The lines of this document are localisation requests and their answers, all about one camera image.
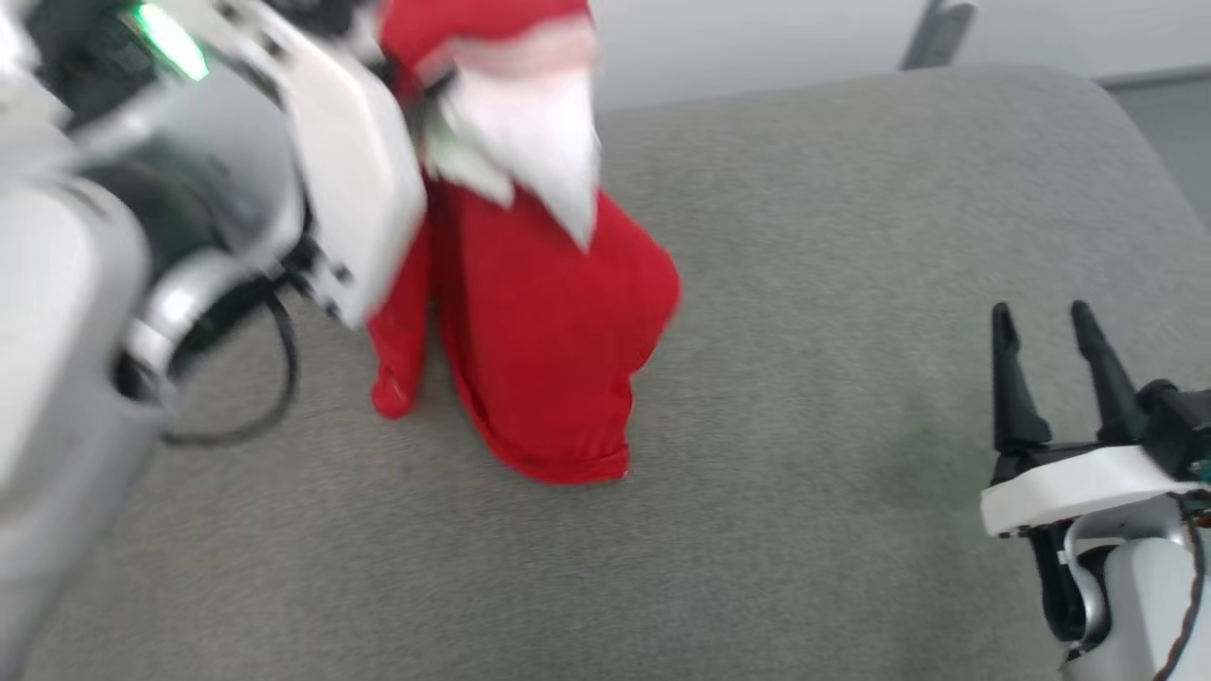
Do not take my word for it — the grey fabric sofa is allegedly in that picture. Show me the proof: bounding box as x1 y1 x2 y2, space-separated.
19 64 1211 681

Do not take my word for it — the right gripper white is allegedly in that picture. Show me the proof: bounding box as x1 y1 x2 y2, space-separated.
981 300 1211 539

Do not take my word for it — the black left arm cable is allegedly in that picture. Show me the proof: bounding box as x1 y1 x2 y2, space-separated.
159 288 301 447

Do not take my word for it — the thin right arm cable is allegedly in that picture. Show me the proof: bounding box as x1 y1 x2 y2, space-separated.
1152 492 1211 681

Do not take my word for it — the red white-trimmed garment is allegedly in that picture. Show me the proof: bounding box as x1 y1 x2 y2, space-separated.
367 0 682 486

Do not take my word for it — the grey metal post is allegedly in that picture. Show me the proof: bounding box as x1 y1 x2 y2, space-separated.
899 0 977 72

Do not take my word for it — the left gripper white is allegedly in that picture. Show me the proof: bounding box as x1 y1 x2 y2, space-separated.
189 0 460 332

